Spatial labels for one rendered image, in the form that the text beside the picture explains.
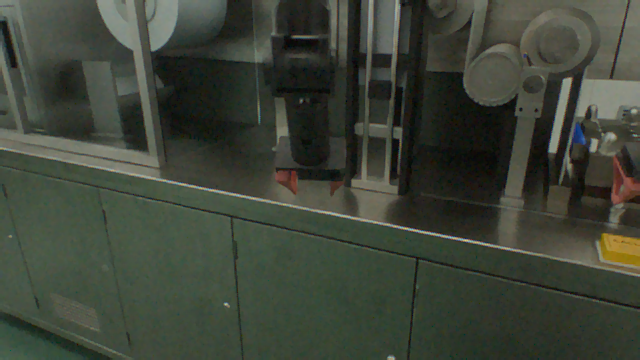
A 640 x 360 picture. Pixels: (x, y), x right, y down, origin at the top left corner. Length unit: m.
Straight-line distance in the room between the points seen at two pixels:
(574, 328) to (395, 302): 0.36
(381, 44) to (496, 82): 0.28
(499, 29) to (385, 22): 0.48
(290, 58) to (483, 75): 0.67
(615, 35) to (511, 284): 0.76
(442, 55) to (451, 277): 0.73
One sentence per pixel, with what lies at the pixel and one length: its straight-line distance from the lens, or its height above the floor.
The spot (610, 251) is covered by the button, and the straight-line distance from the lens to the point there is 0.93.
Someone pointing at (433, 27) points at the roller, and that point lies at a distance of 1.12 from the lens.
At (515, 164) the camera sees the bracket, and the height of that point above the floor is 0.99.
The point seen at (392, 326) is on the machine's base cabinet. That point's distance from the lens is 1.10.
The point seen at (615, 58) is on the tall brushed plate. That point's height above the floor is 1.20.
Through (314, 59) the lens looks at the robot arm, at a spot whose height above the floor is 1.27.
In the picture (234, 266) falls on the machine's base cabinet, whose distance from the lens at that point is 1.24.
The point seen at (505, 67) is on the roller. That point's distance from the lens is 1.10.
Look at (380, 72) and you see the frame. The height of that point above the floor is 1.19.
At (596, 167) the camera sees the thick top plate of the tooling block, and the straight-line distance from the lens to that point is 1.11.
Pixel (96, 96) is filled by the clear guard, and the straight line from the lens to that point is 1.44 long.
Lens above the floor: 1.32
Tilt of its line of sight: 22 degrees down
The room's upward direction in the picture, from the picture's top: straight up
